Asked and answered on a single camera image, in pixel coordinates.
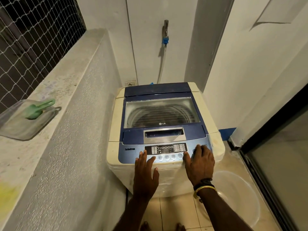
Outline person's right hand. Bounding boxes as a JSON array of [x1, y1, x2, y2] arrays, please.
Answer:
[[183, 144, 215, 188]]

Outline person's left hand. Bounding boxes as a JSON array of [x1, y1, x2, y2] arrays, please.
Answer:
[[133, 150, 160, 200]]

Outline person's right forearm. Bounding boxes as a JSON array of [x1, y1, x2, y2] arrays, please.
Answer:
[[198, 189, 253, 231]]

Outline person's left forearm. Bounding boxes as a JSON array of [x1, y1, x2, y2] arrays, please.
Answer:
[[113, 197, 151, 231]]

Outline black wrist band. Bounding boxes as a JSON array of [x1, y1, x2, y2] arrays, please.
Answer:
[[193, 178, 214, 191]]

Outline gold bangle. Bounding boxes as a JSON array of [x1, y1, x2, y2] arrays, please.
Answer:
[[193, 185, 217, 199]]

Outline blue glass washing machine lid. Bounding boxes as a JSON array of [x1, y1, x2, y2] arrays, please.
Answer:
[[120, 82, 209, 145]]

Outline blue floor object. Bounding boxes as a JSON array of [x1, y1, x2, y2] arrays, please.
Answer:
[[218, 127, 238, 142]]

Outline white and blue washing machine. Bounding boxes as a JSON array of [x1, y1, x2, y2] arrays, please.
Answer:
[[107, 82, 226, 199]]

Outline clear plastic basin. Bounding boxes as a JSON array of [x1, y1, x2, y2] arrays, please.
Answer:
[[211, 170, 262, 229]]

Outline black framed sliding glass door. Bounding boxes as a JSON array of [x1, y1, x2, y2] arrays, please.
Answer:
[[227, 83, 308, 231]]

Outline green plastic scoop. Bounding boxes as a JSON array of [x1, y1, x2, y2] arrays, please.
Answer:
[[23, 98, 56, 120]]

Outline clear plastic container lid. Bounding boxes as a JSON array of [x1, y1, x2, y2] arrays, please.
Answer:
[[0, 99, 59, 141]]

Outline white window safety net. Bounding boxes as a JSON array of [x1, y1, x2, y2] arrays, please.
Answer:
[[0, 0, 87, 114]]

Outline metal wall tap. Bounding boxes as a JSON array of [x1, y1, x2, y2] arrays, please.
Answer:
[[161, 20, 169, 38]]

